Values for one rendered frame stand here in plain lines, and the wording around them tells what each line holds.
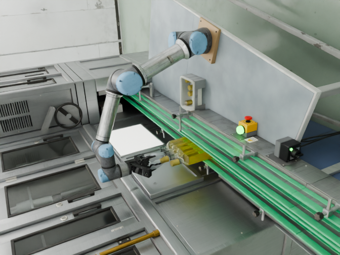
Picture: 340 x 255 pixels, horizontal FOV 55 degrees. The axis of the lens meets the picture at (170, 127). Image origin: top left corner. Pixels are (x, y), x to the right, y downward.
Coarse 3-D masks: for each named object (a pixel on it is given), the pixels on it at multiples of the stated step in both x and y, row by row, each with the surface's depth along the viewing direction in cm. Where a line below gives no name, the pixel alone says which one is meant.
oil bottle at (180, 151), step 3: (183, 147) 189; (186, 147) 189; (189, 147) 189; (192, 147) 189; (195, 147) 189; (198, 147) 189; (177, 150) 187; (180, 150) 186; (183, 150) 186; (186, 150) 186; (189, 150) 186; (192, 150) 186; (177, 153) 185; (180, 153) 184; (183, 153) 184; (180, 156) 184
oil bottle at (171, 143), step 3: (180, 138) 200; (183, 138) 200; (186, 138) 200; (171, 141) 197; (174, 141) 197; (177, 141) 197; (180, 141) 196; (183, 141) 196; (186, 141) 197; (168, 144) 195; (171, 144) 194; (174, 144) 194; (168, 147) 194; (171, 147) 194
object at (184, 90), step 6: (180, 78) 215; (186, 78) 208; (180, 84) 217; (186, 84) 218; (180, 90) 219; (186, 90) 220; (192, 90) 219; (180, 96) 221; (186, 96) 222; (192, 96) 220; (180, 102) 223; (186, 108) 218; (192, 108) 217
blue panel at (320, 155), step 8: (312, 128) 182; (320, 128) 182; (328, 128) 181; (304, 136) 173; (336, 136) 172; (312, 144) 165; (320, 144) 165; (328, 144) 164; (336, 144) 164; (304, 152) 158; (312, 152) 158; (320, 152) 157; (328, 152) 157; (336, 152) 157; (304, 160) 151; (312, 160) 151; (320, 160) 151; (328, 160) 150; (336, 160) 150; (320, 168) 144; (336, 176) 139
